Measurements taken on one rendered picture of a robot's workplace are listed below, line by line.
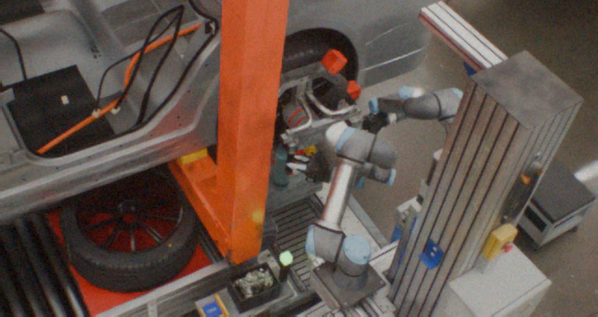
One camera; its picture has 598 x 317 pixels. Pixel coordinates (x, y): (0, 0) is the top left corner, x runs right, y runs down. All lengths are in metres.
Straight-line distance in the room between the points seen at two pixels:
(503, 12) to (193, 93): 3.25
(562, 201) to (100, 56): 2.59
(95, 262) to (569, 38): 3.90
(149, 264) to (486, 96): 1.88
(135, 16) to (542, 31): 3.24
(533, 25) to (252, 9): 3.88
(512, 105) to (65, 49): 2.43
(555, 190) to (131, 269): 2.34
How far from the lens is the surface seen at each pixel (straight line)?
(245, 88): 2.71
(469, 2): 6.13
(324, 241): 3.10
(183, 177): 3.76
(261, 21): 2.53
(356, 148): 3.09
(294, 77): 3.57
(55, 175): 3.47
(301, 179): 4.32
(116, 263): 3.66
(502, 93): 2.37
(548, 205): 4.45
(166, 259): 3.68
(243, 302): 3.49
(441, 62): 5.53
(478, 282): 2.91
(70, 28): 4.08
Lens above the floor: 3.59
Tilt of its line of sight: 49 degrees down
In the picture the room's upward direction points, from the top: 9 degrees clockwise
